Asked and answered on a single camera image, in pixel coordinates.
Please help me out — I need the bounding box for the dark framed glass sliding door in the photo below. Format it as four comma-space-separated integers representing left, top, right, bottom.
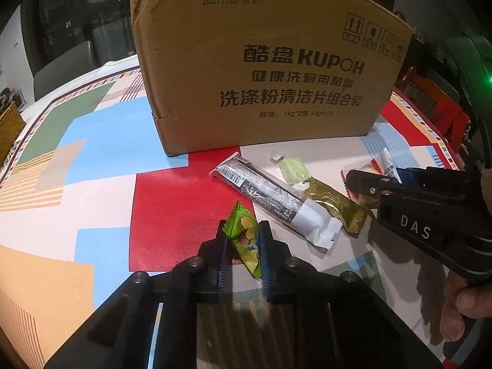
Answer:
23, 0, 135, 66

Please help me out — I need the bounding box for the red garment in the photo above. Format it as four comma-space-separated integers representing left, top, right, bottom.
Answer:
442, 100, 471, 143

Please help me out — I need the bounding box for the green and yellow candy packet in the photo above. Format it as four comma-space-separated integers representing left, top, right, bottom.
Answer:
224, 200, 264, 280

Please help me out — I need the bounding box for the yellow woven box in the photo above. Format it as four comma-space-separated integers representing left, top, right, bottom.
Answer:
0, 102, 27, 166

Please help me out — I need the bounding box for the colourful patchwork tablecloth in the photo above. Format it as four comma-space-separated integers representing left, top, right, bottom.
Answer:
0, 54, 466, 369

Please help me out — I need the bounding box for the pale green candy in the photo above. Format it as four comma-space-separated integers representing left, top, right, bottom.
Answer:
270, 152, 311, 189

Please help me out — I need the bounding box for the white snack packet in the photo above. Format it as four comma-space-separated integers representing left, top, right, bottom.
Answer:
379, 150, 400, 179

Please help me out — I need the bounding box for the brown wooden chair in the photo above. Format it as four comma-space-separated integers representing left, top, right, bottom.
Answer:
396, 65, 467, 139

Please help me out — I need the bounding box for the person's right hand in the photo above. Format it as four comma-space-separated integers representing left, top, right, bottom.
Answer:
442, 273, 492, 344

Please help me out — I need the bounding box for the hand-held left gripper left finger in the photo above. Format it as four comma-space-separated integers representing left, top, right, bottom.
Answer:
44, 220, 233, 369

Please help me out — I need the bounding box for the black and silver snack bar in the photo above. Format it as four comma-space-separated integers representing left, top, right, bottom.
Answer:
208, 153, 343, 255

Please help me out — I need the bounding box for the grey leather chair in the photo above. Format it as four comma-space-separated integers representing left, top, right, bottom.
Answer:
34, 40, 95, 101

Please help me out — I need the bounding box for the gold snack packet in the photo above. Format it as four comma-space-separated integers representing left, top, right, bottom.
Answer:
300, 177, 371, 238

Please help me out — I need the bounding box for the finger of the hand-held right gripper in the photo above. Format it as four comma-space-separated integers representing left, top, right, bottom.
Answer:
398, 166, 464, 186
346, 168, 400, 205

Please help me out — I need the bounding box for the yellow snack packet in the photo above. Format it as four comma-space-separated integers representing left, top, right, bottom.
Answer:
340, 161, 379, 206

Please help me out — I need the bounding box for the brown cardboard box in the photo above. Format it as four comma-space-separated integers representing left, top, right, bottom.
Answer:
129, 0, 416, 157

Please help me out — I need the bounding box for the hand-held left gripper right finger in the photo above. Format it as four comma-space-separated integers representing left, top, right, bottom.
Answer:
257, 220, 442, 369

